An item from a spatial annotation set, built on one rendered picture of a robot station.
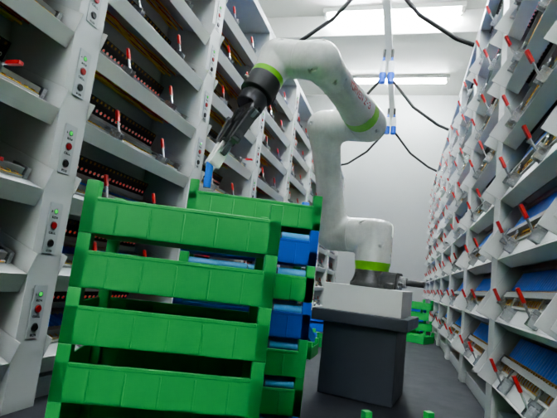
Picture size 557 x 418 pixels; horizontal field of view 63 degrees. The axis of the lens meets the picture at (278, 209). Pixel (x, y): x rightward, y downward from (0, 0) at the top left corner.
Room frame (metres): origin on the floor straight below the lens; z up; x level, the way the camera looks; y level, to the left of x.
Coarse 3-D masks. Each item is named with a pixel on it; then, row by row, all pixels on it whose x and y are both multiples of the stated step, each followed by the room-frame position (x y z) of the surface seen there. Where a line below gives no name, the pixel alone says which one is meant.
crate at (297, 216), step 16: (192, 192) 0.99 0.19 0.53; (208, 192) 0.99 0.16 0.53; (192, 208) 0.99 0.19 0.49; (208, 208) 0.99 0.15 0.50; (224, 208) 0.99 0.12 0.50; (240, 208) 1.00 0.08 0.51; (256, 208) 1.00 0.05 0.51; (288, 208) 1.01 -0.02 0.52; (304, 208) 1.01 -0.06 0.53; (320, 208) 1.02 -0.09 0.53; (288, 224) 1.01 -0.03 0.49; (304, 224) 1.02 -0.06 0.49
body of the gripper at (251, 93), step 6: (246, 90) 1.11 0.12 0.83; (252, 90) 1.11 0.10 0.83; (258, 90) 1.11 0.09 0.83; (240, 96) 1.12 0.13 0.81; (246, 96) 1.11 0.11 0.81; (252, 96) 1.11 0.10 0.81; (258, 96) 1.11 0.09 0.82; (264, 96) 1.13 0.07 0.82; (240, 102) 1.14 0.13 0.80; (246, 102) 1.12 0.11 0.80; (252, 102) 1.11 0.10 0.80; (258, 102) 1.11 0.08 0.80; (264, 102) 1.13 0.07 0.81; (246, 108) 1.11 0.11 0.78; (258, 108) 1.13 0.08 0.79; (234, 120) 1.13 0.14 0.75
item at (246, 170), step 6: (210, 126) 1.81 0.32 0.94; (210, 144) 1.87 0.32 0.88; (210, 150) 1.90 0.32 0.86; (228, 156) 2.07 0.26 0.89; (228, 162) 2.09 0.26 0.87; (234, 162) 2.15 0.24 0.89; (246, 162) 2.41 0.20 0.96; (234, 168) 2.18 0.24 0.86; (240, 168) 2.25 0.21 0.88; (246, 168) 2.31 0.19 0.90; (252, 168) 2.40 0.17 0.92; (240, 174) 2.28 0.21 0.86; (246, 174) 2.34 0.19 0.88
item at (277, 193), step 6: (258, 174) 2.49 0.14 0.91; (258, 180) 2.52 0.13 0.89; (264, 180) 2.63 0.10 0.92; (258, 186) 2.56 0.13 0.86; (264, 186) 2.65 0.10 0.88; (270, 186) 2.91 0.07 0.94; (264, 192) 3.01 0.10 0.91; (270, 192) 2.79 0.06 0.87; (276, 192) 2.88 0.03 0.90; (282, 192) 3.07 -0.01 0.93; (276, 198) 2.94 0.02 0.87; (282, 198) 3.04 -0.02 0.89
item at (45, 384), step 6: (42, 372) 1.25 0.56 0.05; (48, 372) 1.25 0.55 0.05; (42, 378) 1.21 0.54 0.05; (48, 378) 1.23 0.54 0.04; (42, 384) 1.22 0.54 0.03; (48, 384) 1.24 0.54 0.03; (36, 390) 1.20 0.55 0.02; (42, 390) 1.22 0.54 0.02; (48, 390) 1.24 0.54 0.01; (36, 396) 1.20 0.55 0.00
